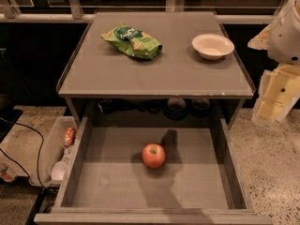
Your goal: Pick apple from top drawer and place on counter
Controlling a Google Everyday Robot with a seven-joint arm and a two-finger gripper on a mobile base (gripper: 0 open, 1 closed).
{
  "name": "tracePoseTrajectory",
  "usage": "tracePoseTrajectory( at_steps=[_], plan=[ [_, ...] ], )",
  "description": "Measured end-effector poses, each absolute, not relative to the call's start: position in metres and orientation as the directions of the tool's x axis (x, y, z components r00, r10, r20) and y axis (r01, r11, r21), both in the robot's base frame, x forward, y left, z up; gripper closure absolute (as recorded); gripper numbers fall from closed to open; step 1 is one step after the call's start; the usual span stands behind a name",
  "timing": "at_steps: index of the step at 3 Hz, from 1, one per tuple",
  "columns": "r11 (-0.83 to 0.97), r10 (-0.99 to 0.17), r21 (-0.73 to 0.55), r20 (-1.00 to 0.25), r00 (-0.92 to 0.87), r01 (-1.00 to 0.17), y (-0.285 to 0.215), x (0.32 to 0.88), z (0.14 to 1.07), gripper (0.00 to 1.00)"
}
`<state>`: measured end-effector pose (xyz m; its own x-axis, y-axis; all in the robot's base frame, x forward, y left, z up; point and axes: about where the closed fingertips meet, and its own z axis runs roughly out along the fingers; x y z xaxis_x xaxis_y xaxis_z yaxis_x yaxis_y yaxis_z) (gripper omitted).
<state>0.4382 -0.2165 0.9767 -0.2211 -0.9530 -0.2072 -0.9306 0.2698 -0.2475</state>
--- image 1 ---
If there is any black cable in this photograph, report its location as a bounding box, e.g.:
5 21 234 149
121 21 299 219
0 117 47 189

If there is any open grey top drawer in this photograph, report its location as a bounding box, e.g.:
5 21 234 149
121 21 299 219
34 118 273 225

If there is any dark can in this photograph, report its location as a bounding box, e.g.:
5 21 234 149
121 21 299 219
191 98 211 117
165 98 188 120

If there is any red apple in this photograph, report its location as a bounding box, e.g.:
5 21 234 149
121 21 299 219
142 143 166 169

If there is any grey cabinet counter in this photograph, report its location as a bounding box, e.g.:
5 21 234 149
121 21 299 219
57 11 255 122

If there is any clear plastic bin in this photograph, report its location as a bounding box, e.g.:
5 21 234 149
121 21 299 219
29 116 78 187

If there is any green chip bag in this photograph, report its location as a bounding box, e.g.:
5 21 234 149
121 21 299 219
101 23 162 60

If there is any small packet on floor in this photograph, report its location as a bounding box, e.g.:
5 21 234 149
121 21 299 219
0 163 17 183

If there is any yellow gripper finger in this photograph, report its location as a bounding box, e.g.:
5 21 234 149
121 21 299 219
252 64 300 123
247 25 270 50

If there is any white cup in bin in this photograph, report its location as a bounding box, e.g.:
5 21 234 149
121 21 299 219
51 161 67 180

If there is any dark can left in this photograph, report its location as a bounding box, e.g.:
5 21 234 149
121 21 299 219
165 98 188 120

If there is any orange snack packet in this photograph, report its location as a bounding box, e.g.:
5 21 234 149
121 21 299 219
64 127 76 147

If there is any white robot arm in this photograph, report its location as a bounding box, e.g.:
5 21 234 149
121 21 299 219
247 0 300 125

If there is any metal railing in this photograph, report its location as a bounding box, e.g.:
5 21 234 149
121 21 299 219
0 0 288 24

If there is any white bowl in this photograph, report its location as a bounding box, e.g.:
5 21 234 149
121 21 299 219
192 34 234 61

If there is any dark can right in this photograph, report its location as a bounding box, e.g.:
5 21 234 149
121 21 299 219
191 98 211 117

